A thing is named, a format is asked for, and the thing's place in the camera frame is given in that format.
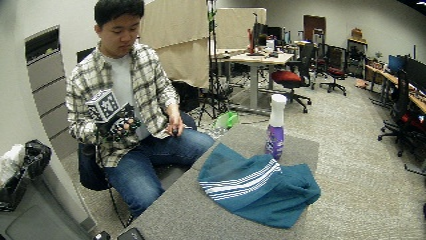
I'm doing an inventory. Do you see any black tripod stand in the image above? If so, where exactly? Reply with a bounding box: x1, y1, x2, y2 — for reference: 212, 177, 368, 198
194, 0, 236, 127

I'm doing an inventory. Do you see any black office chair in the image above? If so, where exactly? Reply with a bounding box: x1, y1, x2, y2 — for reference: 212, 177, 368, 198
376, 68, 426, 158

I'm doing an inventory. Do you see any black glove cable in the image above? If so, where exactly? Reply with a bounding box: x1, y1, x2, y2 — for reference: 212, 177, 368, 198
93, 126, 133, 229

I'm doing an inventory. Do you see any purple spray bottle white cap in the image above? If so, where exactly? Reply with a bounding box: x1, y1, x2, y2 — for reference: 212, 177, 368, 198
263, 93, 288, 161

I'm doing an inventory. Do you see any black device at table edge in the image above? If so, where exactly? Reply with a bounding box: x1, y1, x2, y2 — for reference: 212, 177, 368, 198
115, 227, 146, 240

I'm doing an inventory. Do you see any grey cabinet with vents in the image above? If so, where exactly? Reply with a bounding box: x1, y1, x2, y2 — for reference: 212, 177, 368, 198
23, 24, 81, 160

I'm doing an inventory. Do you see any brown wooden door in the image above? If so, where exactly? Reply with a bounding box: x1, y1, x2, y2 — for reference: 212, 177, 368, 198
302, 14, 327, 44

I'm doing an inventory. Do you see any white plastic bag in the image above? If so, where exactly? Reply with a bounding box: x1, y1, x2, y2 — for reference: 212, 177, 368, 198
0, 143, 26, 188

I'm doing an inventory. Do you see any teal towel with white stripes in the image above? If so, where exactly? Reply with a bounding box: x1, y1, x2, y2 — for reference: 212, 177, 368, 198
196, 142, 322, 230

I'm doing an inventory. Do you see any green plastic bag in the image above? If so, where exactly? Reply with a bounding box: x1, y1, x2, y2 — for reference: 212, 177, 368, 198
214, 111, 240, 131

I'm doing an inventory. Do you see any black computer monitor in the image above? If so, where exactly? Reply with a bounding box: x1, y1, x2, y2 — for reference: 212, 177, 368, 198
401, 56, 426, 95

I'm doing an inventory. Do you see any long wooden desk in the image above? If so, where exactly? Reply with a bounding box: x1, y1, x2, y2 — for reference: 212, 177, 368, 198
363, 63, 426, 114

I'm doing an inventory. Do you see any the person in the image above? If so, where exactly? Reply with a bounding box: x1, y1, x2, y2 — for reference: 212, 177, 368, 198
65, 0, 216, 219

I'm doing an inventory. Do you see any wooden desk with grey legs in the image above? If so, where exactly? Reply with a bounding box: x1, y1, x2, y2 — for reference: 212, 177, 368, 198
214, 49, 295, 117

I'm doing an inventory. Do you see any white marker cube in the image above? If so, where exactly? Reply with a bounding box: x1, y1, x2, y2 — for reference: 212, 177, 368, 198
83, 89, 122, 124

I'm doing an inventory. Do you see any beige partition curtain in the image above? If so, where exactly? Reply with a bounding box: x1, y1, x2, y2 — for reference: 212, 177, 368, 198
137, 0, 268, 90

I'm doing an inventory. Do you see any black chair of the person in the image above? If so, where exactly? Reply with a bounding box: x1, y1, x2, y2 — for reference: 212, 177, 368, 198
75, 46, 117, 192

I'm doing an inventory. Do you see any black shelf unit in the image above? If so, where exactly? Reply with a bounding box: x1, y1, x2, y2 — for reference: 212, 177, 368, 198
344, 38, 368, 80

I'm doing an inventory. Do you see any black trash bag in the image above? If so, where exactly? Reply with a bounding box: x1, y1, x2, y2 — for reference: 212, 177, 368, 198
0, 139, 53, 213

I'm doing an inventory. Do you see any dark red office chair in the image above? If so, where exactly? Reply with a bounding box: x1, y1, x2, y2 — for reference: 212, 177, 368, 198
316, 44, 348, 97

